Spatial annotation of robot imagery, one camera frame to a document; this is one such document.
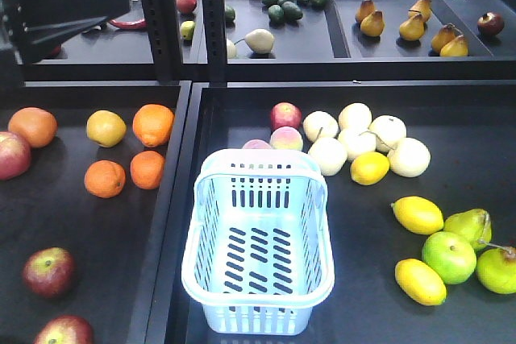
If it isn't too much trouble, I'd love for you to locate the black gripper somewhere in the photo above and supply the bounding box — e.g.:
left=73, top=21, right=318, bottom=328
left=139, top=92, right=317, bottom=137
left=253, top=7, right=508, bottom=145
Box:
left=1, top=0, right=130, bottom=90

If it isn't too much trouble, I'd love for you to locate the light blue plastic basket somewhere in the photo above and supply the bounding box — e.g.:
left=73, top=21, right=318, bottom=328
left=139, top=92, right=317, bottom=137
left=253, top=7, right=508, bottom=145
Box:
left=181, top=149, right=335, bottom=336

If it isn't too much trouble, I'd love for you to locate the pink peach behind basket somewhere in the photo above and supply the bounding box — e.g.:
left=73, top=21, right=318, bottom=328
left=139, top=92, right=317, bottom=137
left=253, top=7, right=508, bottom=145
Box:
left=242, top=139, right=272, bottom=149

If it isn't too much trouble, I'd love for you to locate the red chili pepper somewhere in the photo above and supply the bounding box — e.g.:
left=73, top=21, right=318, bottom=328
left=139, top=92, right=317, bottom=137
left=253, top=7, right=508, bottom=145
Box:
left=108, top=19, right=147, bottom=31

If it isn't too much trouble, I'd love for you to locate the large orange grapefruit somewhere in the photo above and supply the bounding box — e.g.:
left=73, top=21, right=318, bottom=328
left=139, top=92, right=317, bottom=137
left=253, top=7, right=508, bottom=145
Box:
left=8, top=107, right=58, bottom=148

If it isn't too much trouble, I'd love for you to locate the yellow orange citrus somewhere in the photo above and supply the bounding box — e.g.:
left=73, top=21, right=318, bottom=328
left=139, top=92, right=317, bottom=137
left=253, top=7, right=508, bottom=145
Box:
left=86, top=110, right=127, bottom=147

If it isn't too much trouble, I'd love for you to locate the large red apple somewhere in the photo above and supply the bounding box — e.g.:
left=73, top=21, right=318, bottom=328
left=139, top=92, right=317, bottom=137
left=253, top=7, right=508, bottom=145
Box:
left=0, top=131, right=31, bottom=180

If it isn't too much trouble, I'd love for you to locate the orange with nub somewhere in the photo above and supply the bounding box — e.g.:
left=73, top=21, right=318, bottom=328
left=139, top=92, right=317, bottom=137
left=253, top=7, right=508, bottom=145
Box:
left=132, top=104, right=175, bottom=148

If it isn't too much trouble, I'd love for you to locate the small orange left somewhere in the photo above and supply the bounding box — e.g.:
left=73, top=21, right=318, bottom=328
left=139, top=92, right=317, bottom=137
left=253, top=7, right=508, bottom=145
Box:
left=84, top=160, right=126, bottom=198

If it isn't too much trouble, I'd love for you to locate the small orange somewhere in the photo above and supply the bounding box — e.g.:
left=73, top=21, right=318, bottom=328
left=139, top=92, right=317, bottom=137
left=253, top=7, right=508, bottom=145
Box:
left=130, top=151, right=165, bottom=190
left=84, top=160, right=126, bottom=198

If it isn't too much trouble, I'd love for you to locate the small orange right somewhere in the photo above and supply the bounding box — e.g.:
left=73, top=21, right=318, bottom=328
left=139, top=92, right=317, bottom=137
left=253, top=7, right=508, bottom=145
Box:
left=130, top=151, right=165, bottom=190

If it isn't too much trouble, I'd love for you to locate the red apple near left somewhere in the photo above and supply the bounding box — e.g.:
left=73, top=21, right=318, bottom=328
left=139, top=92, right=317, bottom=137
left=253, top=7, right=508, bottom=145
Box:
left=22, top=247, right=77, bottom=299

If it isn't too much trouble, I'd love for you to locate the red apple by pears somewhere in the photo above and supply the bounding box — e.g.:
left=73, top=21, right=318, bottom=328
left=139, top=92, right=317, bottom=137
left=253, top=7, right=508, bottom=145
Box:
left=270, top=102, right=302, bottom=131

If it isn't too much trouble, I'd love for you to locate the white pear far left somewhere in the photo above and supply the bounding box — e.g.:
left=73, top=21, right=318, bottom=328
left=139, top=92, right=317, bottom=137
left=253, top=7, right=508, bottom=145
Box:
left=302, top=110, right=339, bottom=143

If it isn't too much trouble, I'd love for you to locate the white pear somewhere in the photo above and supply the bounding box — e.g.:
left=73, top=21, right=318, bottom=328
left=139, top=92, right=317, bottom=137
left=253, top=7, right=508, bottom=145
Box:
left=387, top=138, right=431, bottom=178
left=368, top=115, right=407, bottom=152
left=338, top=102, right=372, bottom=130
left=302, top=110, right=339, bottom=143
left=308, top=137, right=347, bottom=176
left=337, top=128, right=377, bottom=161

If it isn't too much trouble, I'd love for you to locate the red apple bottom left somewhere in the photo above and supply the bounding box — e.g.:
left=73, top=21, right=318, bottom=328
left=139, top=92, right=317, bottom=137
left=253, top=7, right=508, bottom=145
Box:
left=34, top=315, right=94, bottom=344

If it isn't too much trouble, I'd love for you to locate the white pear front left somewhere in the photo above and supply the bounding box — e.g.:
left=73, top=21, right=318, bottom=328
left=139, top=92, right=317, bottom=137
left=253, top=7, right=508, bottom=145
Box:
left=308, top=137, right=347, bottom=176

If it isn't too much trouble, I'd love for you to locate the white pear centre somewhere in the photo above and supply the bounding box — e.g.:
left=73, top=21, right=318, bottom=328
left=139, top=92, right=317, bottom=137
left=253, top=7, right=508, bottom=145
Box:
left=337, top=128, right=377, bottom=161

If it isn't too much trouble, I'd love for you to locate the yellow lemon by pears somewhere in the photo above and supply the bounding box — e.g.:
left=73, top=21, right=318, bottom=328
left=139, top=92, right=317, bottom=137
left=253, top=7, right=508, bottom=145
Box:
left=350, top=151, right=390, bottom=186

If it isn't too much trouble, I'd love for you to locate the white pear top right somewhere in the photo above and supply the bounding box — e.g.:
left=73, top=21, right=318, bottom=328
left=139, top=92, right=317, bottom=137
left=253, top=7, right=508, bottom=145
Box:
left=368, top=115, right=407, bottom=152

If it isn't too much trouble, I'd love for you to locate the black wooden produce stand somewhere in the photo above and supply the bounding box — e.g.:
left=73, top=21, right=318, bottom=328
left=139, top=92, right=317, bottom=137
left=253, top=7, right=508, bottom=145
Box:
left=1, top=0, right=515, bottom=343

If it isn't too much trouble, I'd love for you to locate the yellow lemon upper right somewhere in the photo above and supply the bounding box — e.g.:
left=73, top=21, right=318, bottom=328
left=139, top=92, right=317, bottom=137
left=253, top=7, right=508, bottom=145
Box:
left=390, top=196, right=444, bottom=235

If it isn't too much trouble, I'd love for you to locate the yellow lemon lower right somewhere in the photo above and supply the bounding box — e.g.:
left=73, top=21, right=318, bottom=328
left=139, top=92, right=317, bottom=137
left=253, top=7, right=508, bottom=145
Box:
left=394, top=259, right=447, bottom=306

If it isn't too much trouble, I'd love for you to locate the green apple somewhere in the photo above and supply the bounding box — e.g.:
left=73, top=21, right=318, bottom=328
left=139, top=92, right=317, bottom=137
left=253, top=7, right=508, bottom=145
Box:
left=422, top=231, right=476, bottom=284

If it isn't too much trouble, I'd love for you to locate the green pear upper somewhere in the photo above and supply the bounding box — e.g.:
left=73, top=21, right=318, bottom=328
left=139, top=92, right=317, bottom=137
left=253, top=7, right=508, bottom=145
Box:
left=443, top=208, right=492, bottom=252

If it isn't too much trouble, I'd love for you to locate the green pear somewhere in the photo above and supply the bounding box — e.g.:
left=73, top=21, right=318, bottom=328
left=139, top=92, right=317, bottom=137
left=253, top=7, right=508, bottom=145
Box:
left=476, top=247, right=515, bottom=295
left=443, top=208, right=492, bottom=252

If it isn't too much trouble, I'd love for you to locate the green pear lower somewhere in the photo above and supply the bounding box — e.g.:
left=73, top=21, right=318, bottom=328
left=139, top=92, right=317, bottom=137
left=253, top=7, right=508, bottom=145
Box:
left=476, top=247, right=515, bottom=295

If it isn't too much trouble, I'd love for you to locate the black left upright post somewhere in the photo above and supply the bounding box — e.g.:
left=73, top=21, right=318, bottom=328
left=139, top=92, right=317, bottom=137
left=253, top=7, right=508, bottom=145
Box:
left=141, top=0, right=182, bottom=83

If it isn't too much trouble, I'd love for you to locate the black upright post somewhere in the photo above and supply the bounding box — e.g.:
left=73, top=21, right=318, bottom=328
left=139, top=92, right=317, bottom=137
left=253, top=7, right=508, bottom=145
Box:
left=141, top=0, right=182, bottom=83
left=202, top=0, right=227, bottom=85

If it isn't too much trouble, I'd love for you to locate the black right upright post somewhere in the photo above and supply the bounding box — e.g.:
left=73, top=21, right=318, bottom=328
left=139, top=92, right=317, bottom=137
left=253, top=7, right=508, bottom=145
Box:
left=202, top=0, right=227, bottom=85

